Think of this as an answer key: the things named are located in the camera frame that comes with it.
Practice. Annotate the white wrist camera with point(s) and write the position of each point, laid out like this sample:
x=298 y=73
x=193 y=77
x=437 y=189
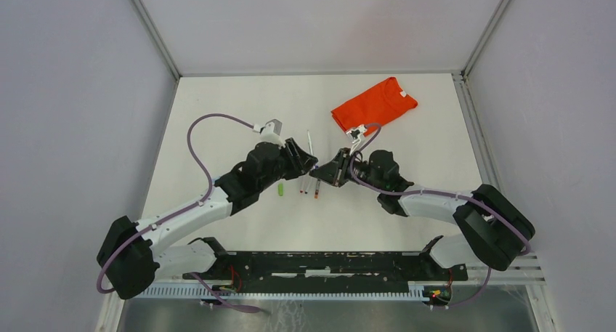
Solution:
x=270 y=132
x=356 y=136

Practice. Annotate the red orange pen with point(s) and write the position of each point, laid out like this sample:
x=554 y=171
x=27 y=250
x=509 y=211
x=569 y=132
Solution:
x=317 y=189

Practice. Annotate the thin blue-tip pen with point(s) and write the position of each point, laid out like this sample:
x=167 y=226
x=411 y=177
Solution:
x=308 y=185

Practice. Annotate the folded orange cloth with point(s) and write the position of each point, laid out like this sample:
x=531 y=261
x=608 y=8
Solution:
x=381 y=104

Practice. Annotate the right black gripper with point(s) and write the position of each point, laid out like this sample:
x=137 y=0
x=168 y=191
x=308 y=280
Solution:
x=335 y=172

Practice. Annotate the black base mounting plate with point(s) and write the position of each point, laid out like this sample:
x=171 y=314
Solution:
x=329 y=272

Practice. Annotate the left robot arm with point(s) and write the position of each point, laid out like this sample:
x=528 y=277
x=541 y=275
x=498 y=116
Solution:
x=133 y=255

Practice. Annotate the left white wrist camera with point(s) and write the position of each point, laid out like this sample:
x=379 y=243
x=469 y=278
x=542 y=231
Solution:
x=270 y=132

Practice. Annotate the white slotted cable duct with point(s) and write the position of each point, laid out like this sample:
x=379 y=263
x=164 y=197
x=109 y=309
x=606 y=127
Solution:
x=198 y=291

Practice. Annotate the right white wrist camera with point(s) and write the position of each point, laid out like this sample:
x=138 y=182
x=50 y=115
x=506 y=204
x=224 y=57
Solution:
x=356 y=136

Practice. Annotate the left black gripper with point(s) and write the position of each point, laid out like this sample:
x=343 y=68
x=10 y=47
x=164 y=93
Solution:
x=300 y=163

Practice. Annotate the thin green-tip pen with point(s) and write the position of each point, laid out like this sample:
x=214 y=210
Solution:
x=309 y=138

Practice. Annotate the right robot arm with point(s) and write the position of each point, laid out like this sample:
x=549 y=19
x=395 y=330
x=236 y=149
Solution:
x=492 y=230

